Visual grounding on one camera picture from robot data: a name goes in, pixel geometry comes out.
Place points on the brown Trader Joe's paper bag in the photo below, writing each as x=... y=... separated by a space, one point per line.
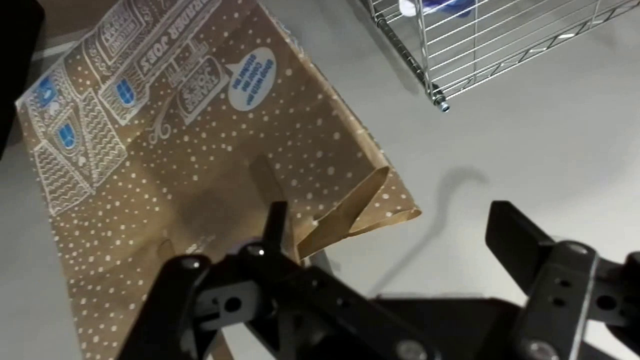
x=200 y=161

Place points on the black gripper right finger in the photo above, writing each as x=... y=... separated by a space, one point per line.
x=561 y=287

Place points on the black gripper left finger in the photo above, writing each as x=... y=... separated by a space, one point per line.
x=172 y=300

